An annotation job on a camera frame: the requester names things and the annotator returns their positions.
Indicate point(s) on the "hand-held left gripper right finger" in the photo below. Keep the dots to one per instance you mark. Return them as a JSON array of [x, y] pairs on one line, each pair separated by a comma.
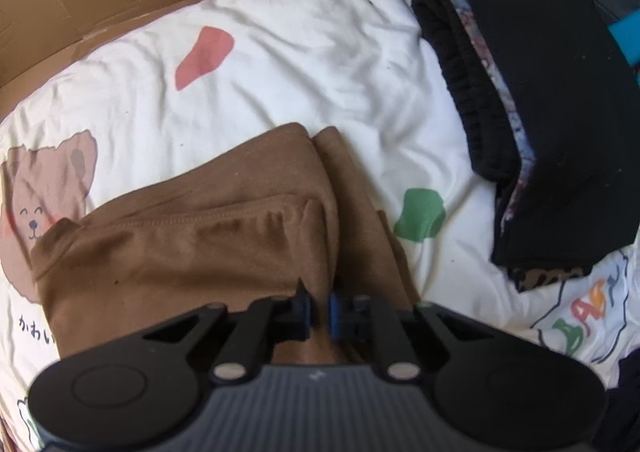
[[334, 314]]

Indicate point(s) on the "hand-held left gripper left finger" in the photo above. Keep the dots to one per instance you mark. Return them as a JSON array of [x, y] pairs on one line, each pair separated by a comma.
[[302, 312]]

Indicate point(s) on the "brown printed t-shirt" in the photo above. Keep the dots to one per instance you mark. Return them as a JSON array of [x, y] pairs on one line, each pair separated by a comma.
[[210, 242]]

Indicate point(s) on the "black knit garment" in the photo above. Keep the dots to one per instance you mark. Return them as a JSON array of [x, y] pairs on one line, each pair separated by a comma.
[[550, 97]]

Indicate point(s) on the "leopard print garment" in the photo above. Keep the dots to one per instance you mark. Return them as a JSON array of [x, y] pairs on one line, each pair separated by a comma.
[[545, 278]]

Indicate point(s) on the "cream bear print bed sheet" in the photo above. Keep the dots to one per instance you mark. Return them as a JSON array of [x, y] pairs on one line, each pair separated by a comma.
[[300, 72]]

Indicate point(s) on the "patterned folded garment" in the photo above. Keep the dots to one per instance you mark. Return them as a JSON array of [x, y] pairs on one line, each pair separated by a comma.
[[492, 77]]

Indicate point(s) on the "black cloth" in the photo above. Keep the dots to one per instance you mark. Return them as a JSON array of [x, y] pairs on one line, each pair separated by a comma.
[[622, 407]]

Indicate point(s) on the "teal printed blanket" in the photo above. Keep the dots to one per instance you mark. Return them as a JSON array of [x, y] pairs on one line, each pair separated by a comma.
[[627, 39]]

